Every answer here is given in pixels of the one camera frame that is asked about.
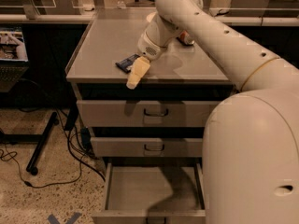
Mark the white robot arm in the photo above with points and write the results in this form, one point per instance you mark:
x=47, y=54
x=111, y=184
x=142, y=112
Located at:
x=251, y=139

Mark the black laptop computer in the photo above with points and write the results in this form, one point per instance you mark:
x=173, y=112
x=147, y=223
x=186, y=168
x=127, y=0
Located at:
x=13, y=57

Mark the grey open bottom drawer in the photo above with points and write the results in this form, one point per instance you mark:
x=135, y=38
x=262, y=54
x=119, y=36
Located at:
x=163, y=194

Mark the red soda can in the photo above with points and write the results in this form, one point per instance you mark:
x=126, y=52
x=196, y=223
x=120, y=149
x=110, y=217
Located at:
x=186, y=39

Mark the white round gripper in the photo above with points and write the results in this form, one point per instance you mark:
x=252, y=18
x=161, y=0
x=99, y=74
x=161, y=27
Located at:
x=149, y=49

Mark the grey metal drawer cabinet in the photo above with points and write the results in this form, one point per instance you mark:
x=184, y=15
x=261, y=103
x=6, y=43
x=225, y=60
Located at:
x=181, y=74

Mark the black desk leg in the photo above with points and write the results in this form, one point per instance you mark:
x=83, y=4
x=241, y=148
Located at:
x=31, y=167

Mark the clear plastic water bottle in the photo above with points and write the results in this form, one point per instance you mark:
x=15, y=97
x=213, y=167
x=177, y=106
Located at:
x=121, y=4

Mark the grey top drawer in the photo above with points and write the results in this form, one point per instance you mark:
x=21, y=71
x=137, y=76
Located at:
x=110, y=113

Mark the grey middle drawer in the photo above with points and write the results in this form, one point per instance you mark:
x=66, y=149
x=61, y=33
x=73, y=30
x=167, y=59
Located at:
x=147, y=147

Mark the white paper bowl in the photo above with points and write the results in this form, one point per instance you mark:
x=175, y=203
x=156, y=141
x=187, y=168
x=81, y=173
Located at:
x=150, y=17

